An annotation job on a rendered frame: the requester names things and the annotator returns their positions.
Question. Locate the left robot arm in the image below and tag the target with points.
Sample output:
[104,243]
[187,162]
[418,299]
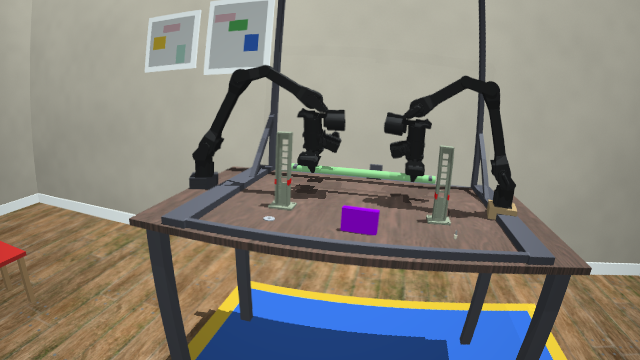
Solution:
[395,124]

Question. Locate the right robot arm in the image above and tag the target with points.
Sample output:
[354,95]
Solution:
[333,119]

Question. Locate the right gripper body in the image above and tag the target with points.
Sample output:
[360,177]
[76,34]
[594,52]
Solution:
[311,142]

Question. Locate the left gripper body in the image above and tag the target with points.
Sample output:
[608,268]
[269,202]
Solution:
[412,167]

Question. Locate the purple block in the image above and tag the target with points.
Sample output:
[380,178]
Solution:
[359,220]

